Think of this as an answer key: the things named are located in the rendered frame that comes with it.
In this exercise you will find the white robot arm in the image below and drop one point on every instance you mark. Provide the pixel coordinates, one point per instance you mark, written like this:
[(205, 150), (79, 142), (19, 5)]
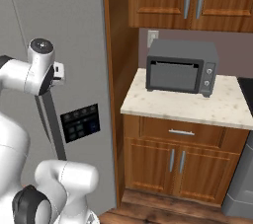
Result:
[(16, 155)]

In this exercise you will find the white wall socket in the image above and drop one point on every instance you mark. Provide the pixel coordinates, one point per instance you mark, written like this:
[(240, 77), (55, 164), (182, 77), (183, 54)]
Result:
[(152, 38)]

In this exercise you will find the grey fridge door with panel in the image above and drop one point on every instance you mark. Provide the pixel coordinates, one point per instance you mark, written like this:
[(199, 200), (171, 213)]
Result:
[(82, 53)]

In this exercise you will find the tall wooden side panel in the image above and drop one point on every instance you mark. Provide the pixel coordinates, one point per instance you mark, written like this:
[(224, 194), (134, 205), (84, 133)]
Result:
[(120, 53)]

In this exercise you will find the plain grey fridge door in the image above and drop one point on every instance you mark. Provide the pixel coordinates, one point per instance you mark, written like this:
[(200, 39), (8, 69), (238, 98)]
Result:
[(8, 24)]

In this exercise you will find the wooden base cupboard door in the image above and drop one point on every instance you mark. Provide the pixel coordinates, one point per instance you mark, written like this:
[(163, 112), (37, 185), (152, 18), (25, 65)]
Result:
[(148, 168), (207, 178)]

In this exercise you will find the dark grey toaster oven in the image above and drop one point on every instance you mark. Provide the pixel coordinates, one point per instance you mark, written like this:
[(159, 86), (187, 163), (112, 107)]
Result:
[(178, 70)]

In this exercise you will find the grey cooker with black hob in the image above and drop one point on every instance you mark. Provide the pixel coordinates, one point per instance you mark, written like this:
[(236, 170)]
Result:
[(242, 175)]

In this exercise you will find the wooden drawer front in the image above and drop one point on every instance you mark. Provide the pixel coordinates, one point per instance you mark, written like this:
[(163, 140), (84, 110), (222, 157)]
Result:
[(154, 129)]

